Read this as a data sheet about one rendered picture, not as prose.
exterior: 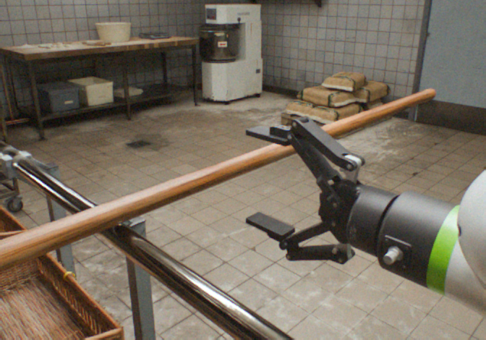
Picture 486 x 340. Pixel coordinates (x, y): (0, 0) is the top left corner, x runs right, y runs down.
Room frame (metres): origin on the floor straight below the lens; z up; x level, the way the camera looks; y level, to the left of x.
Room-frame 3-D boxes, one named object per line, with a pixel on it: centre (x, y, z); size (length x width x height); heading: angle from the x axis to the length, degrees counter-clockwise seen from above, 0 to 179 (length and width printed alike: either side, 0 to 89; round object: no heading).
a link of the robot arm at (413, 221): (0.40, -0.18, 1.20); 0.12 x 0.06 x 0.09; 136
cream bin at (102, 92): (5.16, 1.84, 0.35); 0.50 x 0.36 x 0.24; 46
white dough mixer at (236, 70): (6.22, 0.21, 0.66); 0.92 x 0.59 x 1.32; 135
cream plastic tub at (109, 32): (5.52, 1.59, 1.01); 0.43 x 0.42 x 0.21; 135
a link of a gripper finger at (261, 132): (0.55, -0.04, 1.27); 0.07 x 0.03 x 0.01; 46
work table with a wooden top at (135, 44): (5.35, 1.64, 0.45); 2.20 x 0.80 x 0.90; 135
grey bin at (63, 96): (4.86, 2.14, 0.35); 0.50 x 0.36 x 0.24; 45
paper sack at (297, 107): (4.95, -0.80, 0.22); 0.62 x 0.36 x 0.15; 140
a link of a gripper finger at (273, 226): (0.55, -0.04, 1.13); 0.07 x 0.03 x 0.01; 46
